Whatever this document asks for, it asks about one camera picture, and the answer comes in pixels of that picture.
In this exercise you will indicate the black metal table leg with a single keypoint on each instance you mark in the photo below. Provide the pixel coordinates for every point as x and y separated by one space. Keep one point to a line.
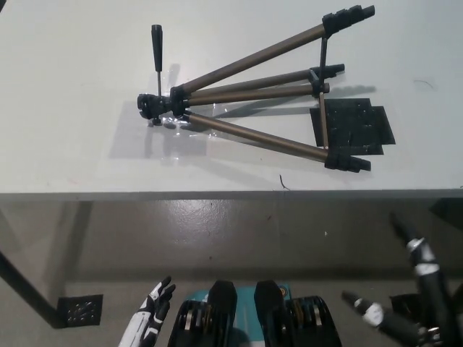
25 289

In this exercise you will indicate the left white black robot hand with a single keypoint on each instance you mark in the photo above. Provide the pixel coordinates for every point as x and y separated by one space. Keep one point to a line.
152 311

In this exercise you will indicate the black tape patch on table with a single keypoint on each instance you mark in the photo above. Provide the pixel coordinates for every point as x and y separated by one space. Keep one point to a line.
361 123

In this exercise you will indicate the clear glossy tape patch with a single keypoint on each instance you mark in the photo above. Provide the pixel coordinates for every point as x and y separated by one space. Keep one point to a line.
144 137

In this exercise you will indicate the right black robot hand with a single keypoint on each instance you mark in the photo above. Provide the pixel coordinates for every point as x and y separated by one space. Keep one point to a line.
430 285

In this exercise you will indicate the thin dark curved thread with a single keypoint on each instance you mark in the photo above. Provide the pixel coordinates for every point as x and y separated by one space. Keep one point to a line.
424 81

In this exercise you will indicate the bronze and black camera tripod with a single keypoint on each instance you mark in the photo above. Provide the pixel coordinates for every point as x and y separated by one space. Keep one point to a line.
253 59

